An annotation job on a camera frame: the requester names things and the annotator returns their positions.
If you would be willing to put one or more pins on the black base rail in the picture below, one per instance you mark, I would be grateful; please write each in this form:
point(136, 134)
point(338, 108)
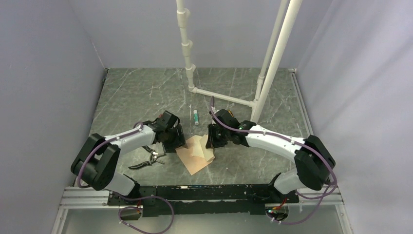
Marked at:
point(251, 198)

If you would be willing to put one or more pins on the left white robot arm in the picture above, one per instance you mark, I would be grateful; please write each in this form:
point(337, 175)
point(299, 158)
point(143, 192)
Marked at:
point(95, 164)

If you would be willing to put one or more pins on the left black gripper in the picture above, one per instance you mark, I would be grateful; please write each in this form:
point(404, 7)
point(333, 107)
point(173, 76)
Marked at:
point(178, 141)

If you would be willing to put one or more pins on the green white glue stick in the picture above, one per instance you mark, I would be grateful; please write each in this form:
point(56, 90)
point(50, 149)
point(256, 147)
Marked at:
point(196, 117)

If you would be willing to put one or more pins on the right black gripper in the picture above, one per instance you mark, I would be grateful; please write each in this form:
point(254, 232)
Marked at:
point(212, 143)

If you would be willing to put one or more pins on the tan paper letter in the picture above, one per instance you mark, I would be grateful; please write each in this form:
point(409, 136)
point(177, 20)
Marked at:
point(207, 153)

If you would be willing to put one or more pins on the white PVC pipe frame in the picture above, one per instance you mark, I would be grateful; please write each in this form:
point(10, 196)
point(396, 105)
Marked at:
point(283, 25)

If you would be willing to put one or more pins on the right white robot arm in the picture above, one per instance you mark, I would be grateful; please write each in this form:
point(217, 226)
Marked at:
point(313, 164)

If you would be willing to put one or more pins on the tan envelope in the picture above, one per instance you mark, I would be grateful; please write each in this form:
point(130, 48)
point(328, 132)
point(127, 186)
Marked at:
point(191, 156)

